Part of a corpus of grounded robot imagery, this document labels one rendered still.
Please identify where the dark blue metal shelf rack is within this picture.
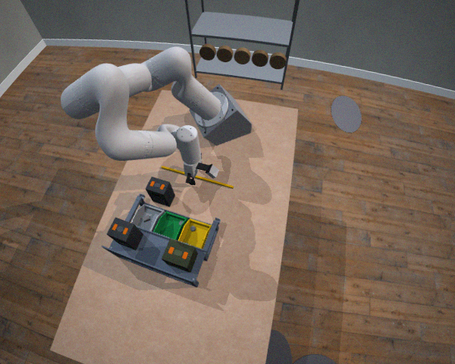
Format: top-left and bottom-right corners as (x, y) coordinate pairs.
(102, 193), (221, 287)

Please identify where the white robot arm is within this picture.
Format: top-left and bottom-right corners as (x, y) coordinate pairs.
(61, 47), (228, 164)

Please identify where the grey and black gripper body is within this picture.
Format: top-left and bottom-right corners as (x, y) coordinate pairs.
(184, 159), (202, 178)

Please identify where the green bin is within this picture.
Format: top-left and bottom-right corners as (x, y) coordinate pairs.
(154, 212), (188, 240)

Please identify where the yellow open bin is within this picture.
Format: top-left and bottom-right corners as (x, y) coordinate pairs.
(178, 218), (211, 249)

